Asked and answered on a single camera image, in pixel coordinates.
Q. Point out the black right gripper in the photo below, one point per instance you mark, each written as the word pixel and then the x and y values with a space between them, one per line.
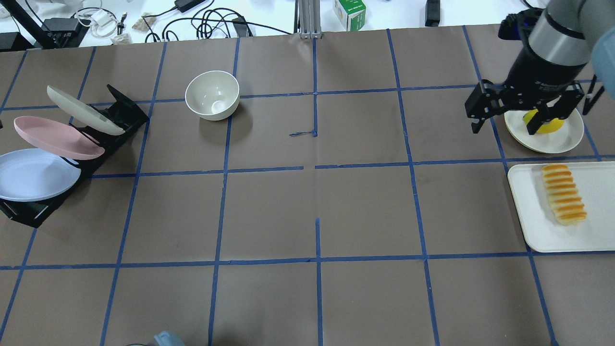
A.
pixel 537 77

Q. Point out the ridged yellow bread loaf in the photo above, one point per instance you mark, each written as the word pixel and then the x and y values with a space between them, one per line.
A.
pixel 562 194

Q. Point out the light blue plate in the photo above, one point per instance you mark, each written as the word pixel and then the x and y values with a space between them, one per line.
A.
pixel 33 175

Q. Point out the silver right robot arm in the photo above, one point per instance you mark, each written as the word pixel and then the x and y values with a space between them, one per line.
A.
pixel 557 43

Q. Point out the white round plate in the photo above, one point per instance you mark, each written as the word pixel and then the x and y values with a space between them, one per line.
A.
pixel 564 139

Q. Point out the black plate rack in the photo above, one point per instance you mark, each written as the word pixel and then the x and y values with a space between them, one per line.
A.
pixel 123 112

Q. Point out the cream plate in rack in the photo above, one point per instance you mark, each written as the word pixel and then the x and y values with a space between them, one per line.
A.
pixel 82 112

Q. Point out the pink plate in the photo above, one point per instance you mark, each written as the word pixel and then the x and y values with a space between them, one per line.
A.
pixel 57 138

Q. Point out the yellow lemon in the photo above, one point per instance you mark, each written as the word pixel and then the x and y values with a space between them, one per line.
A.
pixel 552 126

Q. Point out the white rectangular tray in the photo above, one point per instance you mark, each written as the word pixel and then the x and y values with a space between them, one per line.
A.
pixel 596 186

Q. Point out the green white box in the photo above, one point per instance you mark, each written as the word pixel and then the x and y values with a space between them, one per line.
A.
pixel 351 13

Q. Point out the white bowl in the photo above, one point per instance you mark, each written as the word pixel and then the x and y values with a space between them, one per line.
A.
pixel 213 96

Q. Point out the black power adapter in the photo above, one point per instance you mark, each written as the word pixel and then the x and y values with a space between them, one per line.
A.
pixel 186 5

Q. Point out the aluminium frame post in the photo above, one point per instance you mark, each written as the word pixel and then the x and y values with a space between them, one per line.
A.
pixel 307 18

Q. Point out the white charger with cable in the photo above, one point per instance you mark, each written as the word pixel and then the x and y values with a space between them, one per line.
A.
pixel 102 23

